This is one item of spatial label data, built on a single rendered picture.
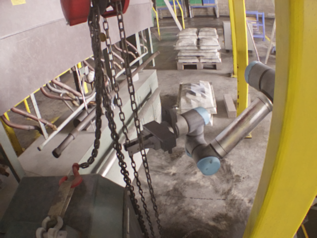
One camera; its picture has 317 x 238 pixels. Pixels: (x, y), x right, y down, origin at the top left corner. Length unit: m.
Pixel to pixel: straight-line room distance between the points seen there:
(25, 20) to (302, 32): 0.97
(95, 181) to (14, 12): 0.75
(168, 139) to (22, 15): 0.79
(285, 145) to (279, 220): 0.18
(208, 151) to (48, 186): 0.55
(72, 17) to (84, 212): 0.48
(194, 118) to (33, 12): 0.84
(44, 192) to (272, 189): 0.62
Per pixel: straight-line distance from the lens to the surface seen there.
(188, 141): 0.91
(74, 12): 0.52
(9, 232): 0.64
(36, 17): 1.08
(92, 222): 0.59
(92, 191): 0.66
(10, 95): 0.94
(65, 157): 1.29
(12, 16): 1.00
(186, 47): 4.11
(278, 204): 0.41
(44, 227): 0.56
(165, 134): 0.78
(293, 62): 0.27
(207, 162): 0.79
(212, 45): 4.10
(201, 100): 2.45
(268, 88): 0.84
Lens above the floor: 1.29
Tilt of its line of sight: 29 degrees down
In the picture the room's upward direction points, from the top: 8 degrees counter-clockwise
